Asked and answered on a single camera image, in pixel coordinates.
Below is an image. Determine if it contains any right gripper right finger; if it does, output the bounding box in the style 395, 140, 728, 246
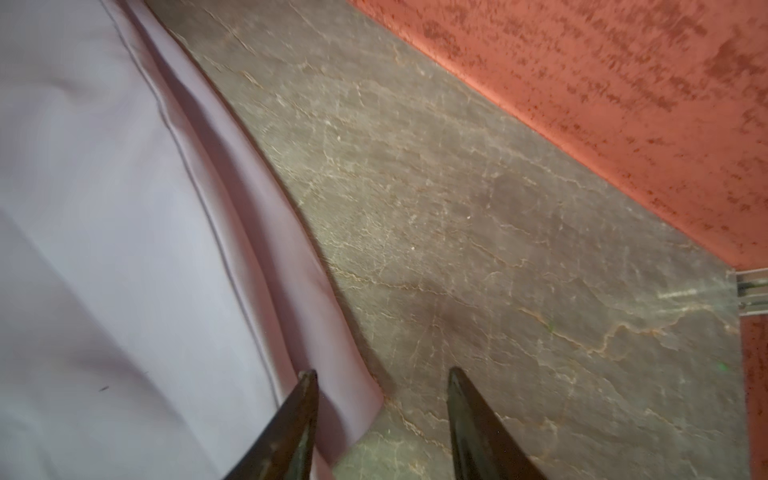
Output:
447, 367, 546, 480

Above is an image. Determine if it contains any right aluminium corner post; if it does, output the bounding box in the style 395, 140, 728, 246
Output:
736, 268, 768, 317

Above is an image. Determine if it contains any lavender skirt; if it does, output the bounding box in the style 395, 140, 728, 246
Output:
1, 1, 383, 479

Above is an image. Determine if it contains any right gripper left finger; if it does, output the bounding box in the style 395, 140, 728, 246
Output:
225, 370, 319, 480

